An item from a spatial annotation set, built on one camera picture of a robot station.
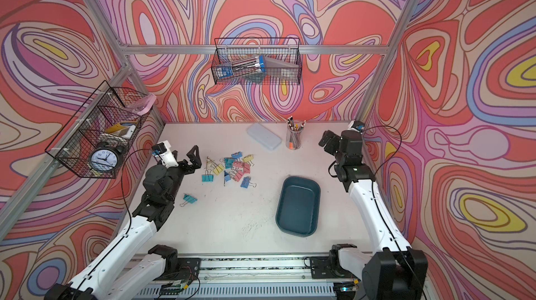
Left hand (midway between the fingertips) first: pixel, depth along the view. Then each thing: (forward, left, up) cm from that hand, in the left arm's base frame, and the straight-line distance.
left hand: (189, 149), depth 75 cm
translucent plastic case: (+28, -27, -24) cm, 45 cm away
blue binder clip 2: (+2, -10, -24) cm, 26 cm away
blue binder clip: (0, -19, -25) cm, 31 cm away
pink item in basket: (+20, +23, +5) cm, 31 cm away
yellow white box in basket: (+5, +23, +5) cm, 24 cm away
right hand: (+5, -55, -1) cm, 55 cm away
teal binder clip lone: (-9, +5, -22) cm, 25 cm away
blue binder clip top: (+16, -13, -25) cm, 32 cm away
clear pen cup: (+21, -41, -15) cm, 48 cm away
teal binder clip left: (+3, 0, -25) cm, 25 cm away
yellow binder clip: (+7, -5, -25) cm, 26 cm away
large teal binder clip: (+10, -10, -23) cm, 26 cm away
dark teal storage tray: (-10, -42, -27) cm, 51 cm away
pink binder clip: (+10, -14, -25) cm, 30 cm away
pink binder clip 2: (+4, -14, -25) cm, 29 cm away
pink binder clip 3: (+9, -18, -25) cm, 32 cm away
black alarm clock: (-7, +25, +4) cm, 26 cm away
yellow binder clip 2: (+14, -19, -26) cm, 35 cm away
